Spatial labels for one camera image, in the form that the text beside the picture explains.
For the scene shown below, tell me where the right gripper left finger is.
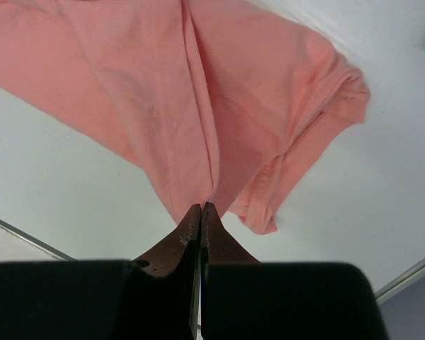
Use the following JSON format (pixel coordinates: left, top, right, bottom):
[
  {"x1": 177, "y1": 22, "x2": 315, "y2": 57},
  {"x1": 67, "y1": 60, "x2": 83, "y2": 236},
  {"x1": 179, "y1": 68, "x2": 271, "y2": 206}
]
[{"x1": 0, "y1": 204, "x2": 201, "y2": 339}]

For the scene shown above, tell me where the aluminium table edge rail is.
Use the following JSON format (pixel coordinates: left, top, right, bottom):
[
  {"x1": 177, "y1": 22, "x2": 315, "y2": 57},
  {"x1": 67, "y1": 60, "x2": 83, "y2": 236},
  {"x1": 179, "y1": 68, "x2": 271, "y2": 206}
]
[{"x1": 0, "y1": 220, "x2": 425, "y2": 304}]

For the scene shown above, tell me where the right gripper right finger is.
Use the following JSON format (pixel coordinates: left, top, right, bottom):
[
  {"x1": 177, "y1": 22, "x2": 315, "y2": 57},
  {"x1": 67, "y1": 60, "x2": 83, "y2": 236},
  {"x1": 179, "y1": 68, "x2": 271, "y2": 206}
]
[{"x1": 200, "y1": 203, "x2": 389, "y2": 339}]

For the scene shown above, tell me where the pink t-shirt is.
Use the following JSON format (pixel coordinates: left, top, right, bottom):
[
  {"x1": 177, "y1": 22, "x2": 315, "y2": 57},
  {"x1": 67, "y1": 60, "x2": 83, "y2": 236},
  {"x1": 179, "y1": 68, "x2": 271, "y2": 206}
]
[{"x1": 0, "y1": 1, "x2": 370, "y2": 234}]

